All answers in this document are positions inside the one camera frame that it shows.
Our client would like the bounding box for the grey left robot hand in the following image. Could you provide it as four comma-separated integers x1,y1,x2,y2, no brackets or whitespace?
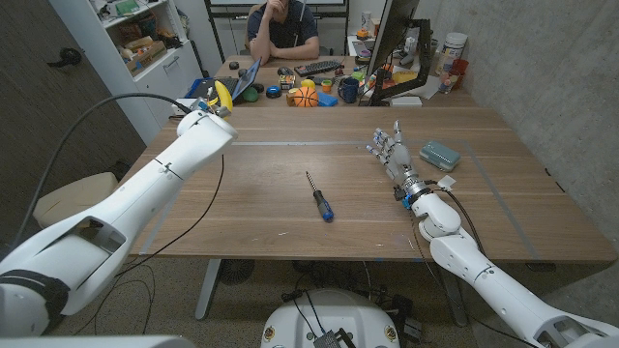
191,96,232,120

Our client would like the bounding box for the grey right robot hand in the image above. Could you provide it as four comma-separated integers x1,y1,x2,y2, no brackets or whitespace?
365,119,431,202

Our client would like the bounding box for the white power strip box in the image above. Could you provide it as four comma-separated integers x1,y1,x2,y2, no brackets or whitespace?
170,98,195,117

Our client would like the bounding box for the teal ribbed case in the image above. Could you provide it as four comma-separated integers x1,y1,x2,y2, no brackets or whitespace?
418,140,462,173

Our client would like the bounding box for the open blue laptop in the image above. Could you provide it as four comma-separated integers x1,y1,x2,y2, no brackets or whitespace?
186,57,263,108

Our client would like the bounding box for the white shelf cabinet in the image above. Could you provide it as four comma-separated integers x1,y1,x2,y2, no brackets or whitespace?
47,0,204,145

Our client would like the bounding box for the cardboard box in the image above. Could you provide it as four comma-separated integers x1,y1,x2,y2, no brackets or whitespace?
124,40,168,77

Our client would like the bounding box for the dark blue mug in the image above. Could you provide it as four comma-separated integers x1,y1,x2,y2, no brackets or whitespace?
337,76,361,104

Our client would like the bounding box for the clear drinking glass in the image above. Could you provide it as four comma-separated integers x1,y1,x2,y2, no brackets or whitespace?
438,71,458,95

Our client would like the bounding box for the small orange basketball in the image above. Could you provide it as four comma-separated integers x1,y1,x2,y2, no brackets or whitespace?
293,86,319,108

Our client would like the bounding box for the black monitor stand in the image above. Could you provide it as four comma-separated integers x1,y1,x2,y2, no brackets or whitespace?
367,18,432,106

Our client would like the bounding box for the red plastic cup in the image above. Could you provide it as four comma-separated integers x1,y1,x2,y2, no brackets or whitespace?
450,58,470,89

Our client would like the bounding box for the seated person in dark shirt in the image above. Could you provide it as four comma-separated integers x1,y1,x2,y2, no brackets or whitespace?
249,0,321,66

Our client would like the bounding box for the white lidded canister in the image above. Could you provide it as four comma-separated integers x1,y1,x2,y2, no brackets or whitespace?
434,32,469,76

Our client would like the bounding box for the black computer keyboard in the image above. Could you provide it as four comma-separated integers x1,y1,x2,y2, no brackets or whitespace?
293,59,345,78

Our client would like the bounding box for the green box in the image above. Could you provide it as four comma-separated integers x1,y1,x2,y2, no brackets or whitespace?
114,0,141,16

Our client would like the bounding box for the black computer monitor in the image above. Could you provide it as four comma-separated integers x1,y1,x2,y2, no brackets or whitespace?
366,0,421,77

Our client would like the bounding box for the beige chair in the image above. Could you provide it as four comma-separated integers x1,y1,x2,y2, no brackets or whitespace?
32,171,119,228

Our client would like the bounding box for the grey table leg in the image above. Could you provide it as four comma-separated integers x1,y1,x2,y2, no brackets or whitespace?
194,258,222,322
442,277,469,328

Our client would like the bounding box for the white robot torso base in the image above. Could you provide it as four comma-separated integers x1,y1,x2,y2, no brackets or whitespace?
260,288,401,348

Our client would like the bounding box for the black round fan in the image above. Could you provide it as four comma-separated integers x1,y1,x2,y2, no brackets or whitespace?
218,259,256,286

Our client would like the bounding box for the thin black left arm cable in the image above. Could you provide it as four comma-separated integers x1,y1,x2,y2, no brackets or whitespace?
72,153,225,337

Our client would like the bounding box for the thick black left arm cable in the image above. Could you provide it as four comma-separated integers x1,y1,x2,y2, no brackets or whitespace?
10,92,193,250

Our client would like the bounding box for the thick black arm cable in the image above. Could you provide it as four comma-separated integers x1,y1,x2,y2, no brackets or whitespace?
10,92,193,250
427,183,486,255

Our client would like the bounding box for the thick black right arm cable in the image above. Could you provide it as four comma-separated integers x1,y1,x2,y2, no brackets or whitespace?
427,183,486,255

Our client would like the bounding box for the blue black handled screwdriver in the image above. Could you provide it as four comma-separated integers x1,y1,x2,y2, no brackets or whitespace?
305,170,335,223

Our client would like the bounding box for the black door handle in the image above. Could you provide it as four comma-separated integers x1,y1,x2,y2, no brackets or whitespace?
46,47,83,69

